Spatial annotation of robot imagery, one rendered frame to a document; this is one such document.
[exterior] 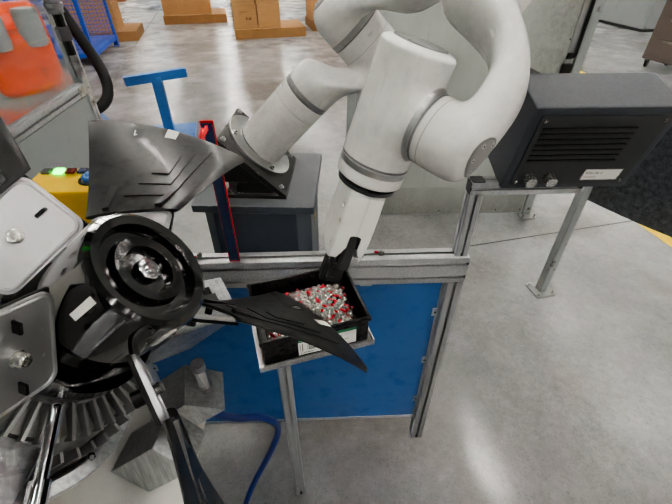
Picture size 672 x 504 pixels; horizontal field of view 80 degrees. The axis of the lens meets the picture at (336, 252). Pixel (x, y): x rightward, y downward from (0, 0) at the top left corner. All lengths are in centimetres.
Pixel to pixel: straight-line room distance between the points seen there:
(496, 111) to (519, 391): 155
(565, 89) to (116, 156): 74
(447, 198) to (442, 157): 224
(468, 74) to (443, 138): 196
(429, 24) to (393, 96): 182
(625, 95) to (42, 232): 87
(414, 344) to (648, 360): 129
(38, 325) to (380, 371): 105
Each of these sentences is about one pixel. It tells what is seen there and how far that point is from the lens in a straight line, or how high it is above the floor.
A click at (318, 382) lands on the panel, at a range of 133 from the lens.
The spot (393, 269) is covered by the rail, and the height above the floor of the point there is 83.
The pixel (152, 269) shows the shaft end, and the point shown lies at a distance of 40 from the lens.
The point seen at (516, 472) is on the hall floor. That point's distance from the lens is 170.
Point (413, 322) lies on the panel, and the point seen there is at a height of 62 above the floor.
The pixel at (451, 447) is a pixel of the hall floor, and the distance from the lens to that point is 167.
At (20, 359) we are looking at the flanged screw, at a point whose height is 122.
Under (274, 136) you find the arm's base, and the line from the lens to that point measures 102.
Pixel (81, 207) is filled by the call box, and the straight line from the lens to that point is 93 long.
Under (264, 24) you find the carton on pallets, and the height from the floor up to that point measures 19.
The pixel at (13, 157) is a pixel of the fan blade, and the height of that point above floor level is 131.
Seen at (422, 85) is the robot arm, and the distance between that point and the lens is 44.
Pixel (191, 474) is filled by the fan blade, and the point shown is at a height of 112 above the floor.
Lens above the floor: 146
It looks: 39 degrees down
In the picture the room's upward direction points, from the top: straight up
